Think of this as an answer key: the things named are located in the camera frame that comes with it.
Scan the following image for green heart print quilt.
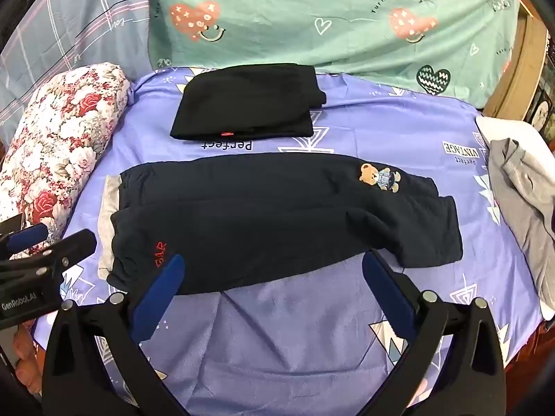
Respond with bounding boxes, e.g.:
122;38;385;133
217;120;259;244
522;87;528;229
145;0;521;109

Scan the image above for grey plaid bedding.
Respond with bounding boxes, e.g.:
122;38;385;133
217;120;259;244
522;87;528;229
0;0;152;148

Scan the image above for navy pants with bear patch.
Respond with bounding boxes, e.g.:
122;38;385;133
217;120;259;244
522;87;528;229
99;153;462;297

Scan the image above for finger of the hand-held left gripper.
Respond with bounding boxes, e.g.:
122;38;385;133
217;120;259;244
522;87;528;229
0;213;49;254
0;229;97;296

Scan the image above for wooden bed frame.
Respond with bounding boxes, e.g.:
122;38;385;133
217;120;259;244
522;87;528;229
483;4;549;122

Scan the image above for black folded pants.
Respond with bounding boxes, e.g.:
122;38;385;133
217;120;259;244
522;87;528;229
170;63;327;143

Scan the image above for purple printed bedsheet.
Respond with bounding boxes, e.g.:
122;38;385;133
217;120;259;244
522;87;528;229
32;66;547;416

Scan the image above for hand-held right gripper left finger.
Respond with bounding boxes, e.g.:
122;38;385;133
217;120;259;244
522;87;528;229
41;253;187;416

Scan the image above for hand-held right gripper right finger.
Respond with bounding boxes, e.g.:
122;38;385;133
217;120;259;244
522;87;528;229
362;249;508;416

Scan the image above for floral rose pillow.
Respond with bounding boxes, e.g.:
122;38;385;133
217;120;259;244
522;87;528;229
0;63;131;261

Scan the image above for person's left hand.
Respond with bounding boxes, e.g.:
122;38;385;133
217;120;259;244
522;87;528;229
12;327;46;396

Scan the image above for white pillow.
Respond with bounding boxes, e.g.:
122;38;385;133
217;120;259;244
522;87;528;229
475;115;555;157

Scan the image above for grey garment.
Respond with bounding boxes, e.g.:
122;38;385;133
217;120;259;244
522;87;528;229
488;138;555;313

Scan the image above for wall poster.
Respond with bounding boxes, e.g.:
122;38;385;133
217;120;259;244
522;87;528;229
527;30;555;139

